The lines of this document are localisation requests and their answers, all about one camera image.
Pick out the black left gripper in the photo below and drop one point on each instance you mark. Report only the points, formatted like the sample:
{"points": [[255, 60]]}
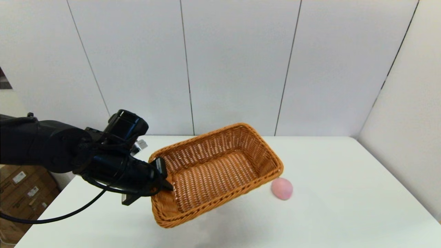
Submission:
{"points": [[131, 172]]}

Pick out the orange woven wicker basket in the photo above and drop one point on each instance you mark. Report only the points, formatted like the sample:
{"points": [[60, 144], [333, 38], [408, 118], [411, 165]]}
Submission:
{"points": [[213, 175]]}

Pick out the pink peach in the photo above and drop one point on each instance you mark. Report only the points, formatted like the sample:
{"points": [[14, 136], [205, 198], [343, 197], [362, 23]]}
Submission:
{"points": [[282, 189]]}

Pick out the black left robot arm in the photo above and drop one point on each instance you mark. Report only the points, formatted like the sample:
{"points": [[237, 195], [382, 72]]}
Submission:
{"points": [[38, 144]]}

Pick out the cardboard box with white label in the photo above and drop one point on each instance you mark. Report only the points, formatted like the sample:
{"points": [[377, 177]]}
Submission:
{"points": [[13, 182], [20, 197], [31, 210]]}

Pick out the plain cardboard box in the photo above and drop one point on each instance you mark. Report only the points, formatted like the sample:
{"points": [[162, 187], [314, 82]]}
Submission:
{"points": [[8, 235]]}

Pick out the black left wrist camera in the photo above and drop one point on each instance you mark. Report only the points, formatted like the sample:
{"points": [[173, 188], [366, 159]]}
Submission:
{"points": [[125, 125]]}

